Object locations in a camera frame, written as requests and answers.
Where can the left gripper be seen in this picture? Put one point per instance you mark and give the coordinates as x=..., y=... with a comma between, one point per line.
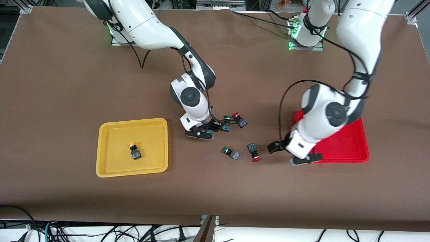
x=280, y=146

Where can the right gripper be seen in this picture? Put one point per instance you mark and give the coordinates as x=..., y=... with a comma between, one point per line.
x=215, y=124

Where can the yellow push button switch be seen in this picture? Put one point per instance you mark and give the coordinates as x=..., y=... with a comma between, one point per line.
x=210, y=131
x=135, y=154

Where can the red push button switch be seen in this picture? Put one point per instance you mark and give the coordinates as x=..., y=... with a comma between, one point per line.
x=253, y=150
x=241, y=122

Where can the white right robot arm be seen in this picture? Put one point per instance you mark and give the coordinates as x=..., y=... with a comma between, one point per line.
x=151, y=27

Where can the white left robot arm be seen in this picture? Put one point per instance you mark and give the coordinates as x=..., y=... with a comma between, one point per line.
x=359, y=33

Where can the brown table cover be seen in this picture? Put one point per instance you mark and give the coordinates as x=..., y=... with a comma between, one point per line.
x=268, y=195

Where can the red plastic tray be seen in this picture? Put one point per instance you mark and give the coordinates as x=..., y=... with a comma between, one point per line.
x=349, y=144

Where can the yellow plastic tray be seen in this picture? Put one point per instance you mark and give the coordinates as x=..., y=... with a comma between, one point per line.
x=114, y=161

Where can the brown support beam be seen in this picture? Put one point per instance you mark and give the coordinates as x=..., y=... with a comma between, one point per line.
x=205, y=232

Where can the black power plug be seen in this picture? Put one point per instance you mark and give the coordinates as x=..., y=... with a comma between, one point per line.
x=182, y=235

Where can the green push button switch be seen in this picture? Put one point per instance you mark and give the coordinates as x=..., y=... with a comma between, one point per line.
x=232, y=153
x=226, y=127

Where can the small white bracket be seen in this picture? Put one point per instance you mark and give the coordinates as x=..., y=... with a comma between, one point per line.
x=215, y=220

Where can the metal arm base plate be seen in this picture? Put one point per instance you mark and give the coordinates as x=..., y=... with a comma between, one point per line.
x=319, y=48
x=116, y=42

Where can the grey metal rail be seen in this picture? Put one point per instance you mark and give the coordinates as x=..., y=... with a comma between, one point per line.
x=220, y=4

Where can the aluminium frame profile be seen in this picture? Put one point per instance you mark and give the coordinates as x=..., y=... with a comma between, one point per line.
x=416, y=11
x=25, y=9

